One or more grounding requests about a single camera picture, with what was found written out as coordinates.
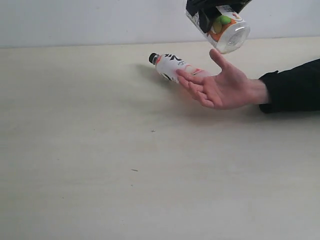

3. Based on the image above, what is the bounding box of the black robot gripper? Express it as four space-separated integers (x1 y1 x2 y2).
186 0 252 33

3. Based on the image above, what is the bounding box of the tea bottle with bird label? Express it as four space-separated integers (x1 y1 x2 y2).
185 5 251 54

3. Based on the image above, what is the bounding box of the black sleeved forearm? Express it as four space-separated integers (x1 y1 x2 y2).
259 59 320 114

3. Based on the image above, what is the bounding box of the pink peach drink bottle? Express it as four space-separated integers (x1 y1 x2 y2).
148 53 213 84

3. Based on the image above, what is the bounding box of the person's open bare hand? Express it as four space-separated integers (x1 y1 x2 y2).
176 49 270 110

